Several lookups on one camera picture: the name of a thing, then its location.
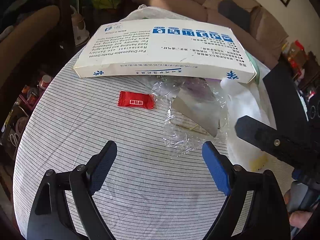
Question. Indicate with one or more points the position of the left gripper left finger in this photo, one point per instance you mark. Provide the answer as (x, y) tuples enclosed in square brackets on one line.
[(50, 217)]

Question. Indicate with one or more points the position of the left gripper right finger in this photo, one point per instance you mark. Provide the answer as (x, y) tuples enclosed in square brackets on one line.
[(267, 217)]

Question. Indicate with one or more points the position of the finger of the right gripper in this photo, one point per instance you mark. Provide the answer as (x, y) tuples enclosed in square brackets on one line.
[(259, 135)]

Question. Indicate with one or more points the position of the person's right hand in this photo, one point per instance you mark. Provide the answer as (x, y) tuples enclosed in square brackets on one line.
[(299, 219)]

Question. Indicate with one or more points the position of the black storage box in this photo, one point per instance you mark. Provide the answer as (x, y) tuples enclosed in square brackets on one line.
[(288, 106)]

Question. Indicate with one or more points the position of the white plastic gloves pile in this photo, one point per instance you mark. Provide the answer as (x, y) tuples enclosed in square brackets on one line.
[(246, 111)]

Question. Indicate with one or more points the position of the clear plastic bag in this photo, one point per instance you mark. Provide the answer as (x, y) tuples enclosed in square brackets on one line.
[(189, 122)]

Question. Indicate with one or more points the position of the green oval case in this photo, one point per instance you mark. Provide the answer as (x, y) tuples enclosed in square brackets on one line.
[(255, 66)]

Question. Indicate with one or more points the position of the purple card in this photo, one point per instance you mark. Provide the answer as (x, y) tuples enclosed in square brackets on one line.
[(198, 88)]

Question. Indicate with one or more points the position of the striped white tablecloth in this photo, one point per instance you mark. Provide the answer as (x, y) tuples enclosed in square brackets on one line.
[(148, 193)]

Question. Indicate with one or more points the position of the pink storage basket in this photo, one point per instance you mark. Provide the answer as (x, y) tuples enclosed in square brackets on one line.
[(31, 94)]

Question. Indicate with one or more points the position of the red candy wrapper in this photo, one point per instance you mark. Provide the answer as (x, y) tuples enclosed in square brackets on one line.
[(131, 99)]

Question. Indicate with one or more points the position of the dark blue lumbar cushion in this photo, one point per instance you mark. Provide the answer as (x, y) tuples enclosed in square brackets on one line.
[(235, 13)]

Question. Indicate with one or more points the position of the white glove box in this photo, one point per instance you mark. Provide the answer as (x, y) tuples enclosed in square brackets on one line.
[(165, 47)]

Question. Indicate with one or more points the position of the brown three-seat sofa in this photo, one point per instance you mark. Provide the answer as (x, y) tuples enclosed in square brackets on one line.
[(264, 40)]

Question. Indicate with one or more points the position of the brown armchair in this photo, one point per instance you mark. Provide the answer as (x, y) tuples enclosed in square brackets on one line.
[(24, 36)]

